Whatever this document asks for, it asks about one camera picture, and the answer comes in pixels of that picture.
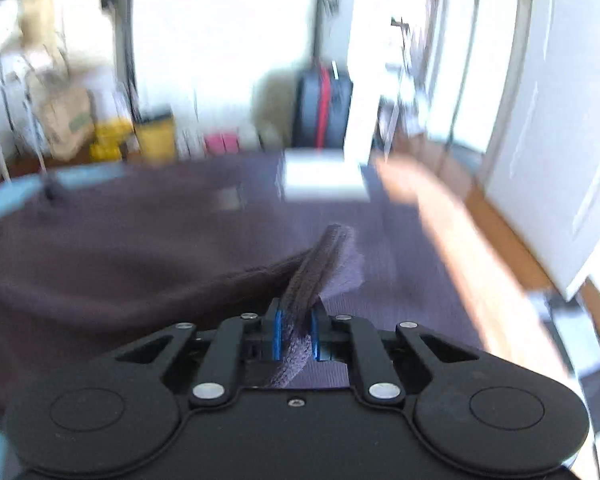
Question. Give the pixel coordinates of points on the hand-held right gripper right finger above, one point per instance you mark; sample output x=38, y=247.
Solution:
x=314, y=340

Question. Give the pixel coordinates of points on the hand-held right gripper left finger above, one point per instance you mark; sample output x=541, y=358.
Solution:
x=278, y=335

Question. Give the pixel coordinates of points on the brown knit sweater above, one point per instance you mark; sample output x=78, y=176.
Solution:
x=130, y=250

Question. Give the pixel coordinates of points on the pink slipper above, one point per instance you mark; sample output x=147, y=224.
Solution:
x=229, y=142
x=213, y=143

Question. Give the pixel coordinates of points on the yellow trash bin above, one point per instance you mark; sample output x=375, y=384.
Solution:
x=155, y=137

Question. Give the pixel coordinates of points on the yellow plastic bag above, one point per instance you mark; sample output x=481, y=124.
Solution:
x=110, y=142

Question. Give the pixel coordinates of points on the brown paper bag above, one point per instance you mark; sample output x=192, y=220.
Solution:
x=65, y=120

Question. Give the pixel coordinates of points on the white panel door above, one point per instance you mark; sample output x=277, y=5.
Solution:
x=555, y=135

